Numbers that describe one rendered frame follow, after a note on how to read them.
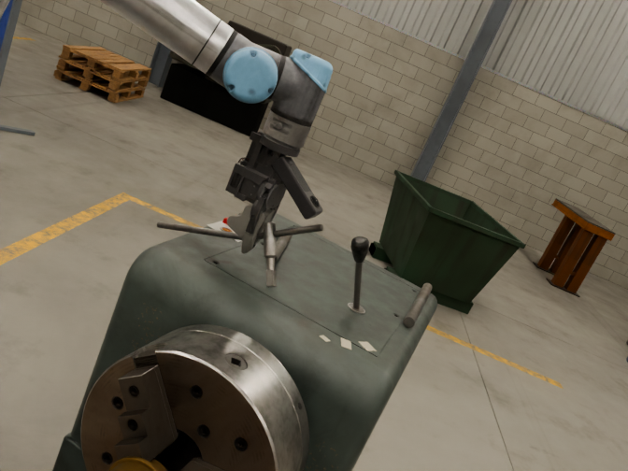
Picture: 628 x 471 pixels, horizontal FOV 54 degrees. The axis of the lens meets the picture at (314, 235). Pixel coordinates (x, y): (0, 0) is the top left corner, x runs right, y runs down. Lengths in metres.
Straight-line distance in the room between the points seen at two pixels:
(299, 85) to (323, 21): 9.78
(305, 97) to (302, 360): 0.42
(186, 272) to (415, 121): 9.84
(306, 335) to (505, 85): 10.07
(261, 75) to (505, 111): 10.15
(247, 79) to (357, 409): 0.51
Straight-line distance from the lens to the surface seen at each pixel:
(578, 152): 11.32
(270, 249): 1.08
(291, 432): 0.89
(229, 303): 1.00
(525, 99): 11.01
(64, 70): 8.74
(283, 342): 0.97
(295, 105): 1.03
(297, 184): 1.04
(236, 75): 0.87
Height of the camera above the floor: 1.66
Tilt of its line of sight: 16 degrees down
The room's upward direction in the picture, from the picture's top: 24 degrees clockwise
